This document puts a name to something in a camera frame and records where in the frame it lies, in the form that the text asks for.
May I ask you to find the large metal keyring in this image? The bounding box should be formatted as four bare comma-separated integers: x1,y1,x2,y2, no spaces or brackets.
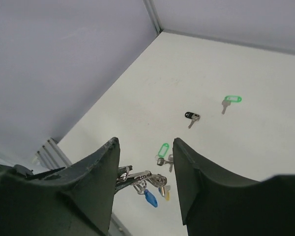
117,165,152,183

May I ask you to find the green key tag far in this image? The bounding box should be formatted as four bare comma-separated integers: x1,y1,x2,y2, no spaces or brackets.
224,95,242,103

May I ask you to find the yellow key tag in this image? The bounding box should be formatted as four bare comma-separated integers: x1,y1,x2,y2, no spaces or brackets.
164,191,170,201

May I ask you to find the black key tag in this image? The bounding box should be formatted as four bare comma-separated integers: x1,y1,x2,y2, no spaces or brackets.
184,112,198,119

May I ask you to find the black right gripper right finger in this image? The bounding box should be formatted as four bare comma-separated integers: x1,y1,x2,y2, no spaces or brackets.
173,138,295,236

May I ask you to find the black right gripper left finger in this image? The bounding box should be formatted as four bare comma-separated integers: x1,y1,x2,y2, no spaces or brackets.
0,137,120,236

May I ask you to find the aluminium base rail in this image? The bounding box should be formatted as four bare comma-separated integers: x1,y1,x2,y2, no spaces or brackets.
35,138,72,170

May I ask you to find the green key tag near left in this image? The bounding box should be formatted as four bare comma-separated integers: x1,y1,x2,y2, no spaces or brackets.
158,143,170,158

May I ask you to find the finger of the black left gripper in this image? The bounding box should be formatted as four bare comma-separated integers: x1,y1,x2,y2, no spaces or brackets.
115,180,135,193
13,165,65,179

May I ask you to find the silver key on black tag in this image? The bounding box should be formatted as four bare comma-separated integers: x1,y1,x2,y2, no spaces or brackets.
188,114,201,129

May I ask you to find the aluminium frame left post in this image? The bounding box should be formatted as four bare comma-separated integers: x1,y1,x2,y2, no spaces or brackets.
143,0,164,35

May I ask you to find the green key tag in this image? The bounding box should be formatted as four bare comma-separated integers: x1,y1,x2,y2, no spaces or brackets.
224,95,242,103
158,143,170,158

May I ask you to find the blue key tag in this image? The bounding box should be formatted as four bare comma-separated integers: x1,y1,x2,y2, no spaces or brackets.
144,189,158,207

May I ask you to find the silver key on green tag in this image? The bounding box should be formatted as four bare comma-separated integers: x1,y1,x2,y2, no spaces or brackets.
222,99,231,115

